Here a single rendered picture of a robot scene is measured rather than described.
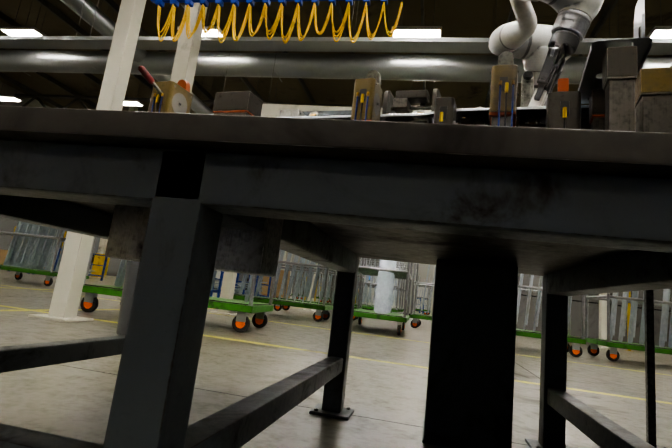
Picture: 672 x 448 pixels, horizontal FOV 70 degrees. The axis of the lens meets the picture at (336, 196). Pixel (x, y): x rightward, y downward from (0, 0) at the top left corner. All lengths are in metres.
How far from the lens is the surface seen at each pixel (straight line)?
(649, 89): 1.30
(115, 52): 5.27
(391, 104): 1.72
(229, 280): 7.80
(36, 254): 12.08
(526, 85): 1.64
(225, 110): 1.47
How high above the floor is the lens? 0.48
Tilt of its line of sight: 12 degrees up
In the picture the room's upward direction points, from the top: 7 degrees clockwise
